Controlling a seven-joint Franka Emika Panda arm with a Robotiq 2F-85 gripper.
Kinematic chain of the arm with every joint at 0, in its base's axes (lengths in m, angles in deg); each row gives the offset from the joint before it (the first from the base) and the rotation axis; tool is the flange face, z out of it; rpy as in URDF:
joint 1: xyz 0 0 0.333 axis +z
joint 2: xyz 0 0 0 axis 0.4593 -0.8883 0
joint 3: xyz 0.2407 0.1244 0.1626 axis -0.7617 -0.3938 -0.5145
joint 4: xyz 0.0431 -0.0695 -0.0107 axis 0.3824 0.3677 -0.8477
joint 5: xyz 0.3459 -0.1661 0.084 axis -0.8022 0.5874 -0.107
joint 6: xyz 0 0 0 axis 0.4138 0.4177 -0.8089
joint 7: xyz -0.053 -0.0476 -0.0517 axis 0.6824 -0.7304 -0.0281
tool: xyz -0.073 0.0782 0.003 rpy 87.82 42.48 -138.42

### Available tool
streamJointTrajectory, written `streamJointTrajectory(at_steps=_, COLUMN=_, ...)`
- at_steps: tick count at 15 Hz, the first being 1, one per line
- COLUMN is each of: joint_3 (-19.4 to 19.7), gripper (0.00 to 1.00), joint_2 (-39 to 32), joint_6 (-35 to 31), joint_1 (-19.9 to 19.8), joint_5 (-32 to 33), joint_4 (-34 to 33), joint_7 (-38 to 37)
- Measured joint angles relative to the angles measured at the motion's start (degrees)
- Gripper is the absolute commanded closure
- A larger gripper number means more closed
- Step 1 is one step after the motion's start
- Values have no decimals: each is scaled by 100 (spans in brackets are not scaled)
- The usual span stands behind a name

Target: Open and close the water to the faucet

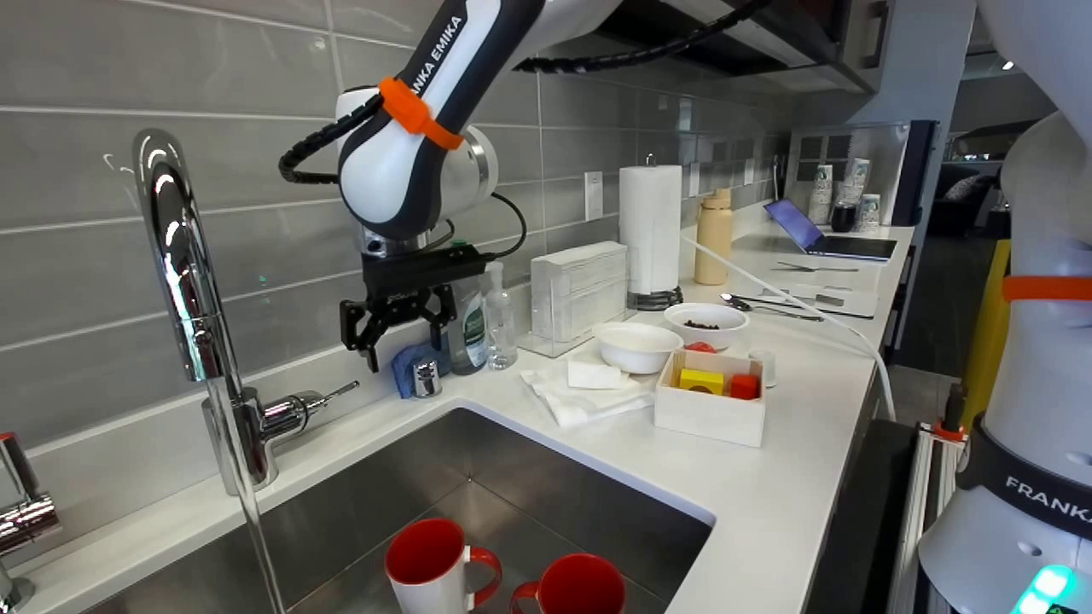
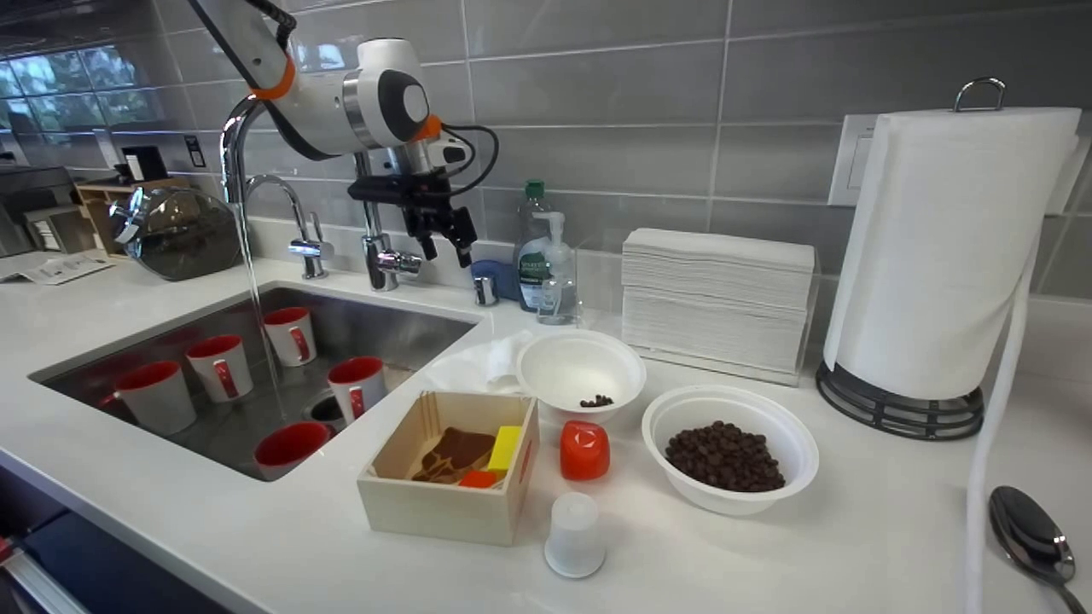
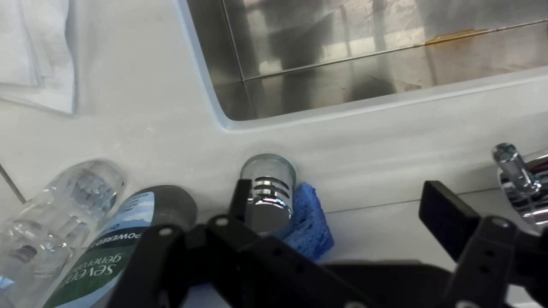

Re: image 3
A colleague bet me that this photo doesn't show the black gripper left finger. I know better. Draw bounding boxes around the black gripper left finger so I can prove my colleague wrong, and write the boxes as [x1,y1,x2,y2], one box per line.
[104,178,378,308]

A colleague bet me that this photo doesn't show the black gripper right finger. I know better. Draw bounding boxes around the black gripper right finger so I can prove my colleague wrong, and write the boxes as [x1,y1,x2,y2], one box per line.
[417,180,548,308]

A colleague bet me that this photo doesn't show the chrome gooseneck faucet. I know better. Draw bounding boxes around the chrome gooseneck faucet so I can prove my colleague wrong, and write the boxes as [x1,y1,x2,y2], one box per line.
[491,142,548,229]

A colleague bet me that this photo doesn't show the shiny metal can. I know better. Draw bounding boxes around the shiny metal can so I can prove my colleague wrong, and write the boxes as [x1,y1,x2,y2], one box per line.
[237,152,297,240]

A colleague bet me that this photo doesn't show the blue sponge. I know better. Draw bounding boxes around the blue sponge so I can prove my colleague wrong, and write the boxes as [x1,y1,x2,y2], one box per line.
[280,182,335,262]

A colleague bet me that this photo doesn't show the green label soap bottle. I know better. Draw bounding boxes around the green label soap bottle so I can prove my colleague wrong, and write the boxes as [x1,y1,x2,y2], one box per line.
[40,185,198,308]

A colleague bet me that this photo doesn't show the clear plastic pump bottle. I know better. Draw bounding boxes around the clear plastic pump bottle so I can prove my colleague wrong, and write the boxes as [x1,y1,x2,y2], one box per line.
[0,159,126,308]

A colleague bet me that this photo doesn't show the stainless steel sink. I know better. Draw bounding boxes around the stainless steel sink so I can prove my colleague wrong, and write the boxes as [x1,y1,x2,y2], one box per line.
[176,0,548,134]

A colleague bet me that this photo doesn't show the white crumpled cloth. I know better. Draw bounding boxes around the white crumpled cloth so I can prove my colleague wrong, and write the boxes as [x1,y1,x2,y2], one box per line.
[0,0,78,116]

